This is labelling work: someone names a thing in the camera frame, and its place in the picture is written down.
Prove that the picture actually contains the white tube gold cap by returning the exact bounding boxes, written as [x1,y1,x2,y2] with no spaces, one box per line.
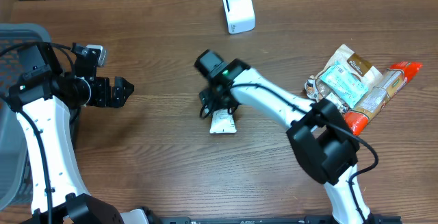
[209,109,237,134]

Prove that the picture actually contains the cream brown nut bag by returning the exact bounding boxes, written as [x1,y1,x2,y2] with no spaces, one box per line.
[304,45,382,114]

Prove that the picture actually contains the teal snack packet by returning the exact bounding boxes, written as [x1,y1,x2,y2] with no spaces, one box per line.
[320,62,369,108]

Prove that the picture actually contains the orange spaghetti packet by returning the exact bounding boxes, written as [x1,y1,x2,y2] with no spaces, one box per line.
[344,62,423,136]

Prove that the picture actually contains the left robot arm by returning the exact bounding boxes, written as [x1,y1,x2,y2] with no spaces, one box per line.
[1,42,154,224]

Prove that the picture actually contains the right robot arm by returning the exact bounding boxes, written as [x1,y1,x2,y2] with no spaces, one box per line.
[194,49,371,223]

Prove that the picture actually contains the white barcode scanner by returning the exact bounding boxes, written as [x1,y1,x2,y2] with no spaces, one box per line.
[222,0,255,34]

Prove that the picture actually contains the grey plastic basket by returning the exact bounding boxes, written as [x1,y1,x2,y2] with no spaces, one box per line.
[1,23,51,208]

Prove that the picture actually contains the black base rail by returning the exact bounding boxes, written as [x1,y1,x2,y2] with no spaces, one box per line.
[150,215,403,224]

